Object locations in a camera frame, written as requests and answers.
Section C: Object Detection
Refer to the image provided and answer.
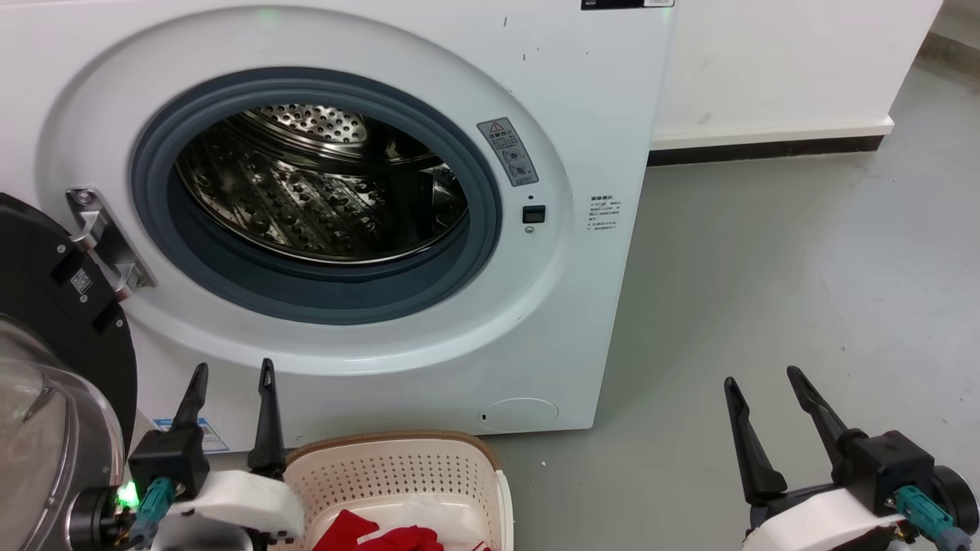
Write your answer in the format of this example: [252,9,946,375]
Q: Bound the white front-load washing machine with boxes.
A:
[0,0,676,454]

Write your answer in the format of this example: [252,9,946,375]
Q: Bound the cream perforated laundry basket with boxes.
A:
[260,431,515,551]

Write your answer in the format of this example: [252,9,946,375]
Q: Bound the red garment with white stripes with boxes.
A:
[312,509,491,551]

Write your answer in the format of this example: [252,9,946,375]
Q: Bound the light grey garment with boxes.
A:
[360,494,485,548]

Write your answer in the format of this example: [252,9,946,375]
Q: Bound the stainless steel washing machine drum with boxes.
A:
[176,103,469,265]

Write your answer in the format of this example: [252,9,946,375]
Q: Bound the grey rubber door gasket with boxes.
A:
[130,67,503,326]

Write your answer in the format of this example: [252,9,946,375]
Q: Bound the round white filter cover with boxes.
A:
[480,397,560,432]

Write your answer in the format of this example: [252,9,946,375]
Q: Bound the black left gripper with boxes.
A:
[128,358,287,502]

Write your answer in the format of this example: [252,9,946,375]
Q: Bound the black washer door with glass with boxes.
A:
[0,193,139,551]

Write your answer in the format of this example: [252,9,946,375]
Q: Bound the silver door hinge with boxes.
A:
[66,187,157,301]

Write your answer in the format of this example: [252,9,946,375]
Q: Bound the small printed text label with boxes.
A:
[588,195,622,233]

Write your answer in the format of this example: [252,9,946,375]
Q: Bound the teal cable connector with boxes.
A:
[893,485,972,551]
[126,478,177,549]

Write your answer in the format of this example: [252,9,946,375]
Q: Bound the grey warning sticker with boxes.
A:
[477,117,540,187]

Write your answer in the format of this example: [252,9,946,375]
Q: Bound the black baseboard strip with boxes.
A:
[647,135,885,167]

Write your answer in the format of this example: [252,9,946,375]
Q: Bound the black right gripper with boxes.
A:
[724,366,936,515]

